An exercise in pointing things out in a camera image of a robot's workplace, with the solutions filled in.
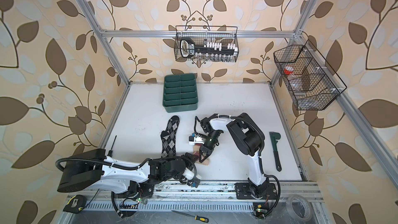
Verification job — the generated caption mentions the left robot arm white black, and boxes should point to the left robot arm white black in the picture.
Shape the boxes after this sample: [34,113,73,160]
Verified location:
[56,149,201,198]

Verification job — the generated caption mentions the green plastic divided tray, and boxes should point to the green plastic divided tray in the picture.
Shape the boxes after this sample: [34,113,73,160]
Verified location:
[162,73,199,113]

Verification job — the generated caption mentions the green pipe wrench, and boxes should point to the green pipe wrench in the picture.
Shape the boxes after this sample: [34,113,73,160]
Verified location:
[269,132,282,172]

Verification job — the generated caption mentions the black grey argyle sock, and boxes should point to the black grey argyle sock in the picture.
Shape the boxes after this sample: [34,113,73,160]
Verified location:
[160,116,180,158]

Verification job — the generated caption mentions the aluminium front rail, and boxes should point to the aluminium front rail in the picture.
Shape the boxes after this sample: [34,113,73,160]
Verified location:
[55,181,333,224]

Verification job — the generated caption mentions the clear tape roll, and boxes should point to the clear tape roll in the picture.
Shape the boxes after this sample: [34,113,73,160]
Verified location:
[286,195,313,222]

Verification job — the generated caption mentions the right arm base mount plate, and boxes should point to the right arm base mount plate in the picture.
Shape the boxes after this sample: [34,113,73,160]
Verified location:
[234,181,278,200]

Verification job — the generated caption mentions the beige sock maroon purple stripes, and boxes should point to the beige sock maroon purple stripes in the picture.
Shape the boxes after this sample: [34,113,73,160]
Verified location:
[193,145,210,166]

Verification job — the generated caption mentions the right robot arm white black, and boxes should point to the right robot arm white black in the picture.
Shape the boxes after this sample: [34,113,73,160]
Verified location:
[189,113,278,199]

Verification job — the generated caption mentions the black wire basket wall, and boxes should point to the black wire basket wall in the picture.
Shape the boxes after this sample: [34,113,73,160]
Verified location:
[174,24,239,63]
[273,40,347,111]

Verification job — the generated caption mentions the red lidded container in basket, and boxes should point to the red lidded container in basket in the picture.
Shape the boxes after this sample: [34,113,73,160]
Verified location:
[284,66,294,75]

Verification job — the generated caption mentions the black yellow tape measure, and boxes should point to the black yellow tape measure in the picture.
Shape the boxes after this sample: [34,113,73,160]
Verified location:
[63,195,87,214]

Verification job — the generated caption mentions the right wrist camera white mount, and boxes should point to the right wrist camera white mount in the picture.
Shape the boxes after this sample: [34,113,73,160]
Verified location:
[188,133,207,146]

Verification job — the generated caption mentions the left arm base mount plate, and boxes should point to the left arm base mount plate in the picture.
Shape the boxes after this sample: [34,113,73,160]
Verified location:
[116,181,154,200]

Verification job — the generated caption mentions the yellow black handled screwdriver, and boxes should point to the yellow black handled screwdriver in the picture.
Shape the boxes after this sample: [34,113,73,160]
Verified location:
[172,210,209,223]

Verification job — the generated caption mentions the black wire basket back wall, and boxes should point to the black wire basket back wall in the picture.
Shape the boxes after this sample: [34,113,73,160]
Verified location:
[174,24,239,63]

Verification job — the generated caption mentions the black wire basket right wall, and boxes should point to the black wire basket right wall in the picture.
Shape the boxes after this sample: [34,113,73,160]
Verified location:
[273,40,347,111]

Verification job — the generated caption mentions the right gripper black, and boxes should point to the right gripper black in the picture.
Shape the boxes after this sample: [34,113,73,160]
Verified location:
[199,132,221,162]

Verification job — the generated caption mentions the black socket set rail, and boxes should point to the black socket set rail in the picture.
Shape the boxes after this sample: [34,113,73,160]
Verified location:
[176,37,239,60]

